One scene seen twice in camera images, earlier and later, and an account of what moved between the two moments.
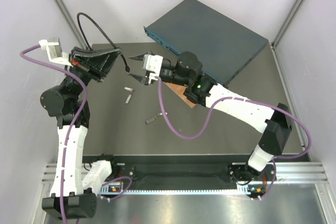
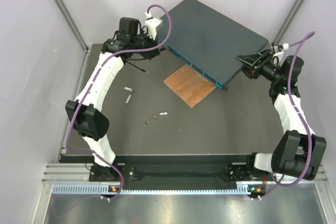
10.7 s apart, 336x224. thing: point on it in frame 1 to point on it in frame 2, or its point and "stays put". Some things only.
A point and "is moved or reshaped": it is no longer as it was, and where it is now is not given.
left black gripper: x=95 y=64 to x=150 y=53
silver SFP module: x=128 y=98 stays put
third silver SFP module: x=149 y=120 stays put
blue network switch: x=224 y=47 stays put
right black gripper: x=142 y=79 to x=252 y=71
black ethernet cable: x=81 y=14 is moved or reshaped
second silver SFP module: x=128 y=88 stays put
